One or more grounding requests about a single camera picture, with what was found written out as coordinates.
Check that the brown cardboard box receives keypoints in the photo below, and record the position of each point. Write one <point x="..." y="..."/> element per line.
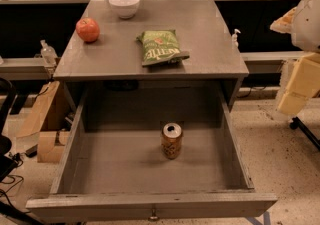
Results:
<point x="46" y="120"/>

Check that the white ceramic bowl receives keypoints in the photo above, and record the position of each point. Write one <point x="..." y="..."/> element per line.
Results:
<point x="125" y="9"/>

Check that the green chip bag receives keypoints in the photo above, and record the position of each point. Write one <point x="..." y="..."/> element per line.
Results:
<point x="161" y="47"/>

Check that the clear sanitizer bottle left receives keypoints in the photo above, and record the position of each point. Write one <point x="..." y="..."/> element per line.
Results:
<point x="48" y="53"/>

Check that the grey open top drawer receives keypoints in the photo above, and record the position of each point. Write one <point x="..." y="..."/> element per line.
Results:
<point x="113" y="167"/>

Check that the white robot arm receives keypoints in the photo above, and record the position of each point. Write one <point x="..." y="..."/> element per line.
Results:
<point x="303" y="24"/>

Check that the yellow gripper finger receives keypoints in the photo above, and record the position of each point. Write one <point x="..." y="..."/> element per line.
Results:
<point x="303" y="84"/>
<point x="284" y="24"/>

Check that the grey wooden cabinet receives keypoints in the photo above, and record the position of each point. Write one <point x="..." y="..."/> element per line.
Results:
<point x="117" y="54"/>

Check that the orange soda can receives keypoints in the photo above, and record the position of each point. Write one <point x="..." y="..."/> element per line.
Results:
<point x="171" y="140"/>

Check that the metal drawer knob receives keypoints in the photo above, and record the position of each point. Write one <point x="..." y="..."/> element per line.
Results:
<point x="153" y="217"/>

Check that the white pump bottle right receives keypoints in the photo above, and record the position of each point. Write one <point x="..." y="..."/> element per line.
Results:
<point x="234" y="37"/>

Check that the red apple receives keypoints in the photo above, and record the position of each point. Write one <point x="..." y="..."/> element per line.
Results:
<point x="88" y="29"/>

